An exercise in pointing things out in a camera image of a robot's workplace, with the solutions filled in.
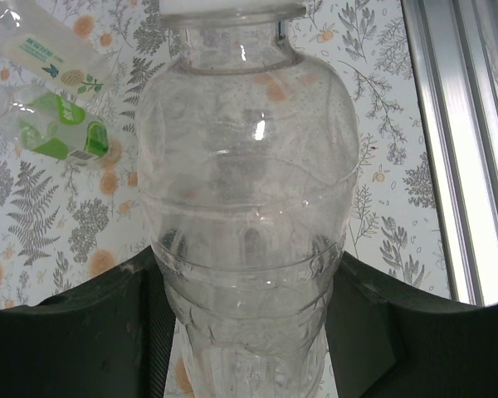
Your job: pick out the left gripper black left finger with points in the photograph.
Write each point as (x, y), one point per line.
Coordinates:
(116, 331)

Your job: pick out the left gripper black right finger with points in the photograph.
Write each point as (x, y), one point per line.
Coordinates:
(357, 331)

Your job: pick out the clear unlabelled ribbed bottle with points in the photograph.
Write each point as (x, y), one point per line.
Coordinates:
(245, 186)

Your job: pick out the small clear light-green label bottle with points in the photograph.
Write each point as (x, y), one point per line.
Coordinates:
(58, 132)

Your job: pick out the clear bottle with dark-green label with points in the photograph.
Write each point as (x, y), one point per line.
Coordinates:
(45, 54)

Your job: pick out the floral patterned table cover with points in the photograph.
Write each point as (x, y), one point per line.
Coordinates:
(45, 207)

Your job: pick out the long aluminium frame rail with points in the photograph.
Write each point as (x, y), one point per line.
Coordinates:
(460, 145)

